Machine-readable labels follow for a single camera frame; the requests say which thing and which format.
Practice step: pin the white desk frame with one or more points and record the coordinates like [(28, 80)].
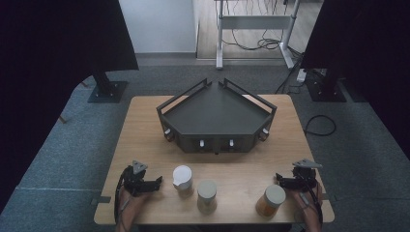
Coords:
[(254, 22)]

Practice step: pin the black stand base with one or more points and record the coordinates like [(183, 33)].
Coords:
[(108, 92), (325, 92)]

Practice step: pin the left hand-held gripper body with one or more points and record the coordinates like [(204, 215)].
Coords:
[(137, 180)]

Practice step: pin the wide spice jar beige lid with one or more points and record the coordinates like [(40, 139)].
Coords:
[(272, 197)]

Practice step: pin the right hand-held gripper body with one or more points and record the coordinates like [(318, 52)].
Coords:
[(304, 179)]

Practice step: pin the black table edge tab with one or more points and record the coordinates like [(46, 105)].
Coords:
[(325, 196), (100, 200)]

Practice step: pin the person's left hand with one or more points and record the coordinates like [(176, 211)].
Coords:
[(132, 204)]

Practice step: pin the white power strip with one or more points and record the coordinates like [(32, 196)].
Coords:
[(301, 75)]

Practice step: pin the person's right hand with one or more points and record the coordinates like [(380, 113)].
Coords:
[(307, 203)]

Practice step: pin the slim spice jar beige lid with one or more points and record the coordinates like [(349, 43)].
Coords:
[(206, 193)]

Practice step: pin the black curtain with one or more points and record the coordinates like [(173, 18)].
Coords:
[(364, 38), (48, 64)]

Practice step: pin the black corner rack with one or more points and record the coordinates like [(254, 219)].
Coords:
[(216, 112)]

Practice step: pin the spice jar with spouted white lid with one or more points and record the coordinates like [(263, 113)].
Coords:
[(182, 176)]

